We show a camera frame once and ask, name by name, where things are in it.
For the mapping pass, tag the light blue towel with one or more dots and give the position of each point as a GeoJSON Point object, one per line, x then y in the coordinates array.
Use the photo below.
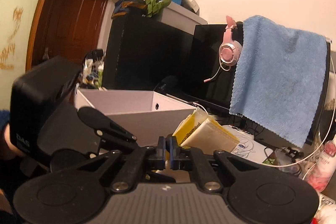
{"type": "Point", "coordinates": [279, 78]}

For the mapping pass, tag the white pink pump bottle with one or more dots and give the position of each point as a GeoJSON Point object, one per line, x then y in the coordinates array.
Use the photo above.
{"type": "Point", "coordinates": [324, 169]}

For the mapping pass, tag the yellow white paper bundle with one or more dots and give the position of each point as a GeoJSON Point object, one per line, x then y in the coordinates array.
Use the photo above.
{"type": "Point", "coordinates": [200, 130]}

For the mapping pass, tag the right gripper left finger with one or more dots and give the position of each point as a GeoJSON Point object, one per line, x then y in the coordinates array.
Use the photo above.
{"type": "Point", "coordinates": [156, 156]}

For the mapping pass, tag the anime print keyboard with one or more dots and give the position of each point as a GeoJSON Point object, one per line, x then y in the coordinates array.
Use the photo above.
{"type": "Point", "coordinates": [247, 147]}

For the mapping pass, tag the white plush toy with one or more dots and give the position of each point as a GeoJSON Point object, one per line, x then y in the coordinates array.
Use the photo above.
{"type": "Point", "coordinates": [325, 215]}

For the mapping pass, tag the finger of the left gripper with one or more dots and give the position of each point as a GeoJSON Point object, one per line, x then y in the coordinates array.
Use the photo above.
{"type": "Point", "coordinates": [112, 135]}

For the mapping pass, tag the blue sleeve forearm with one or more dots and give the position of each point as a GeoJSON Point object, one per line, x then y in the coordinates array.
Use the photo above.
{"type": "Point", "coordinates": [4, 119]}

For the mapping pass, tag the white drawer box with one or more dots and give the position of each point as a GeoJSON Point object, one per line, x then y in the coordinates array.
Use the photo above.
{"type": "Point", "coordinates": [146, 114]}

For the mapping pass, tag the brown wooden door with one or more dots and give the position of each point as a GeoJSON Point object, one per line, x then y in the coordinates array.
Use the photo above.
{"type": "Point", "coordinates": [67, 28]}

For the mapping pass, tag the black computer monitor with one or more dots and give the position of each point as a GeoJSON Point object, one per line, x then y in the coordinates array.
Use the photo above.
{"type": "Point", "coordinates": [204, 62]}

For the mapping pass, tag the grey cardboard box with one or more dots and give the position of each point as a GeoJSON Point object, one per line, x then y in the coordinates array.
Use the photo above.
{"type": "Point", "coordinates": [181, 14]}

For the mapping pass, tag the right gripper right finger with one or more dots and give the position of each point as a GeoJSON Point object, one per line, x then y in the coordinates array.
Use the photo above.
{"type": "Point", "coordinates": [179, 157]}

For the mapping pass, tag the person's left hand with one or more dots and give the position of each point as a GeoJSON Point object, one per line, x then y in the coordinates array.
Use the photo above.
{"type": "Point", "coordinates": [10, 148]}

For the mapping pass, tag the green cloth item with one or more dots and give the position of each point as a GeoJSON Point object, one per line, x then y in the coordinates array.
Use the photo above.
{"type": "Point", "coordinates": [155, 6]}

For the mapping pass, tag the pink cat-ear headset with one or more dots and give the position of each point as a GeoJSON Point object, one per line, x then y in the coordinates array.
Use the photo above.
{"type": "Point", "coordinates": [229, 50]}

